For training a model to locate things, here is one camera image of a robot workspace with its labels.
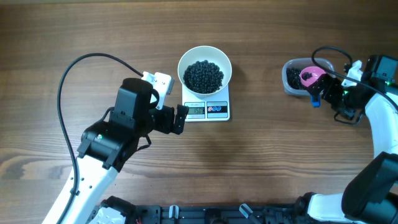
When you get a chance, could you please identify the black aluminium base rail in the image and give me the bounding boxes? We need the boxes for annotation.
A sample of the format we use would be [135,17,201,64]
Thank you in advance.
[93,203,312,224]

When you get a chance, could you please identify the pink scoop with blue handle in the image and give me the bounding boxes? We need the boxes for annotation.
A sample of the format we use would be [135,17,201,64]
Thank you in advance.
[300,66,326,108]

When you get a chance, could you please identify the black beans in container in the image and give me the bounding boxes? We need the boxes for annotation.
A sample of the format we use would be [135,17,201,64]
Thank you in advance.
[286,67,305,90]

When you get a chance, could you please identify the white digital kitchen scale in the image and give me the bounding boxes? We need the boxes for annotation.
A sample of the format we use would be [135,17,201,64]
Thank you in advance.
[182,86,230,122]

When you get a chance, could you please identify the black beans in bowl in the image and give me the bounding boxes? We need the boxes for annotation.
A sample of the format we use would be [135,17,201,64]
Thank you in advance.
[183,60,224,94]

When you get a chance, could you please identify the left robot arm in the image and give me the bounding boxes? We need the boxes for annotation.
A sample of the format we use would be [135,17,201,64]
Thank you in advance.
[44,78,189,223]

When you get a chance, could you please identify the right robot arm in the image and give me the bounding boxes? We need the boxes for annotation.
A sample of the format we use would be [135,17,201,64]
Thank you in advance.
[294,55,397,223]

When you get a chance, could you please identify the left black camera cable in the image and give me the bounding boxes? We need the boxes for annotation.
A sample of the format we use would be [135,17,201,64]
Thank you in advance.
[57,52,145,224]

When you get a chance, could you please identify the white bowl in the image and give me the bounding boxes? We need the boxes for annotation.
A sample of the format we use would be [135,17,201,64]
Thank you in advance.
[177,45,232,97]

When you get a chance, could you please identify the clear plastic food container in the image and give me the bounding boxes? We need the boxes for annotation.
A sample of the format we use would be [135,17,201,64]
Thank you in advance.
[281,58,337,96]

